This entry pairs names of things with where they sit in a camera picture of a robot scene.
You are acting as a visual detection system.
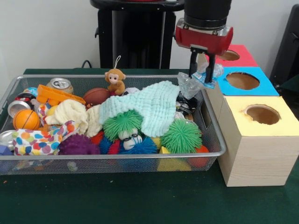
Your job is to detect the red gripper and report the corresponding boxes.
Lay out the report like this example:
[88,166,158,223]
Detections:
[175,18,234,85]

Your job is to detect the clear plastic water bottle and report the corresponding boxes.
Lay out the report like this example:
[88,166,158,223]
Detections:
[178,56,225,99]

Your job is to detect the wooden box with three holes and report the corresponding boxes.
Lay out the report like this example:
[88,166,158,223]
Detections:
[196,44,299,187]

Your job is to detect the mint green cloth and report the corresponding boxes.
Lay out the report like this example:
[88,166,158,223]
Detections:
[98,80,182,138]

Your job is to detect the green spiky ball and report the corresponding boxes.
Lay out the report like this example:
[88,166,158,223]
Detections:
[160,118,202,154]
[102,110,143,141]

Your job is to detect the brown monkey plush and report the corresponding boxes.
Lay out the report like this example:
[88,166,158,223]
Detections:
[104,56,126,96]

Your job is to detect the black upright panel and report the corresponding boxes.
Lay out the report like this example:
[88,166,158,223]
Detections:
[271,5,299,87]

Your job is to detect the side table with green cloth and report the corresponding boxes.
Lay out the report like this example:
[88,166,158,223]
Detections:
[279,75,299,97]

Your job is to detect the small brown football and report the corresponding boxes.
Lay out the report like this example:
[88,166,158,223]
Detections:
[83,87,111,106]

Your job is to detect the cream cloth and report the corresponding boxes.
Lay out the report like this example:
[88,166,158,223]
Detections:
[44,99,104,138]

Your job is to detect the purple spiky ball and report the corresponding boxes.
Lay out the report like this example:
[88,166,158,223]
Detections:
[58,134,100,155]

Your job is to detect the dark green tablecloth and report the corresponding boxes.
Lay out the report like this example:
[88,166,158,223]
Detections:
[0,69,299,224]

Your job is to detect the orange plastic toy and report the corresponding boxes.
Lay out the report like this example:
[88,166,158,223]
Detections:
[36,84,86,105]

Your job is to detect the polka dot cloth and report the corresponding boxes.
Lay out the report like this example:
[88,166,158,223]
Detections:
[12,120,80,156]

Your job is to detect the small orange basketball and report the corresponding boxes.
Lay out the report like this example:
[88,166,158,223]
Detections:
[13,109,41,131]

